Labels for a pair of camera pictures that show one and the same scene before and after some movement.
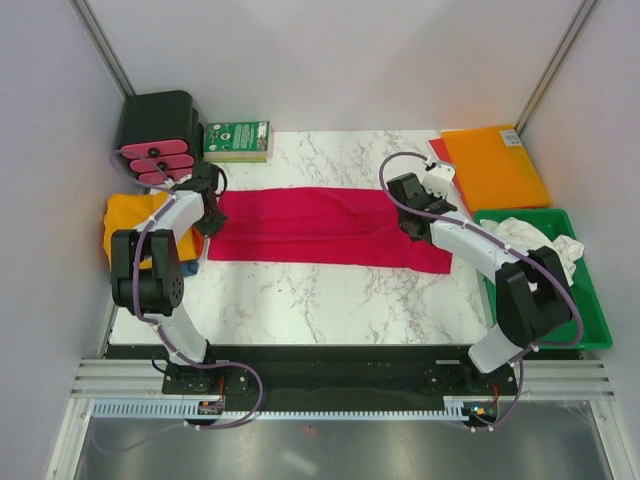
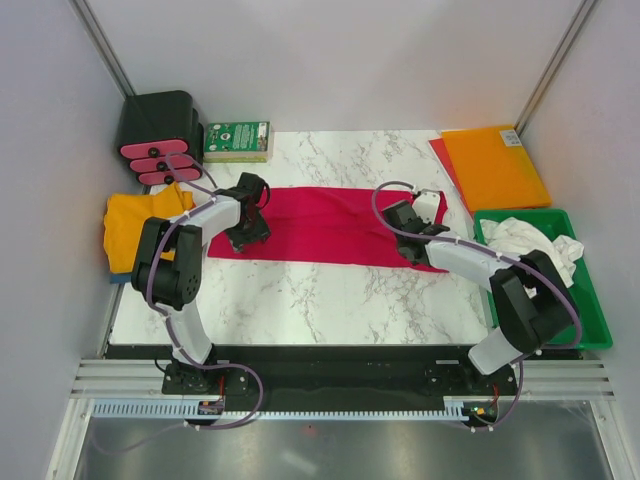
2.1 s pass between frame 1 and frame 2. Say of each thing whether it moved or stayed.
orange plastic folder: stayed
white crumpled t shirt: stayed
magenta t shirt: stayed
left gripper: moved
